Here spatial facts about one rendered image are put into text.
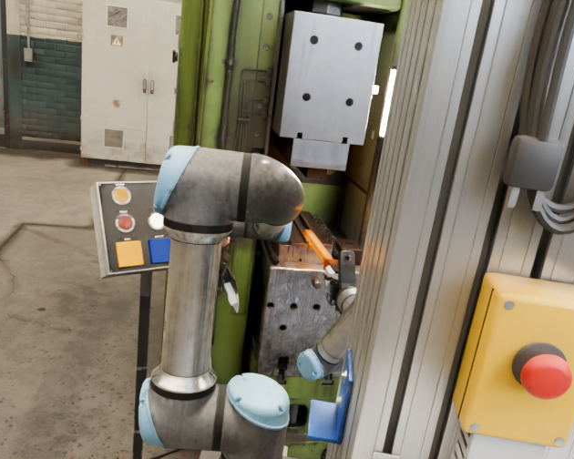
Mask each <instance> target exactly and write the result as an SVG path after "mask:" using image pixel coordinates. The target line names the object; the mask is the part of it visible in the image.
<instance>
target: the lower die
mask: <svg viewBox="0 0 574 459"><path fill-rule="evenodd" d="M300 214H301V215H302V217H303V219H304V221H305V222H306V224H307V225H308V227H309V228H310V230H312V232H313V233H314V234H315V236H316V237H317V238H318V240H319V241H320V242H321V243H322V244H323V245H324V247H325V248H326V249H327V251H328V252H329V253H330V254H331V256H332V252H333V244H332V243H331V241H330V240H329V239H328V240H326V239H327V236H326V235H325V237H324V236H323V234H324V232H321V230H322V228H320V229H318V227H319V226H320V225H319V224H317V225H315V224H316V222H317V221H315V222H313V220H314V217H313V218H312V219H311V217H312V214H311V212H308V211H301V212H300ZM274 249H275V251H276V254H277V256H278V259H279V261H286V262H302V263H320V264H323V262H322V261H321V259H320V258H319V256H318V255H317V254H316V252H315V251H314V249H313V247H312V246H311V245H309V241H308V239H307V237H306V236H305V234H304V232H303V231H302V228H301V227H300V225H299V223H298V222H297V220H296V219H295V220H294V221H293V222H292V231H291V236H290V238H289V240H288V241H285V242H283V241H278V242H274ZM299 259H302V261H299Z"/></svg>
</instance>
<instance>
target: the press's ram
mask: <svg viewBox="0 0 574 459"><path fill-rule="evenodd" d="M383 30H384V24H380V23H375V22H368V21H363V20H356V19H351V18H344V17H339V16H332V15H321V14H316V13H309V12H303V11H297V10H295V11H292V12H290V13H287V14H284V16H283V23H282V39H281V46H280V54H279V62H278V70H277V77H276V86H275V93H274V101H273V109H272V124H271V128H272V130H273V131H274V132H275V133H276V134H277V135H278V136H279V137H282V138H297V136H298V137H299V138H301V139H308V140H317V141H325V142H334V143H342V142H344V143H346V144H352V145H361V146H362V145H363V144H364V136H365V131H366V126H367V120H368V115H369V109H370V104H371V99H372V94H377V93H378V87H379V86H375V85H374V78H375V72H376V68H377V62H378V57H379V51H380V45H381V40H382V35H383Z"/></svg>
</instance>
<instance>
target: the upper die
mask: <svg viewBox="0 0 574 459"><path fill-rule="evenodd" d="M273 145H274V146H275V148H276V149H277V150H278V151H279V152H280V154H281V155H282V156H283V158H284V159H285V160H286V161H287V162H288V164H289V165H290V166H295V167H304V168H323V169H332V170H342V171H345V169H346V163H347V158H348V152H349V147H350V144H346V143H344V142H342V143H334V142H325V141H317V140H308V139H301V138H299V137H298V136H297V138H282V137H279V136H278V135H277V134H276V133H275V132H274V138H273Z"/></svg>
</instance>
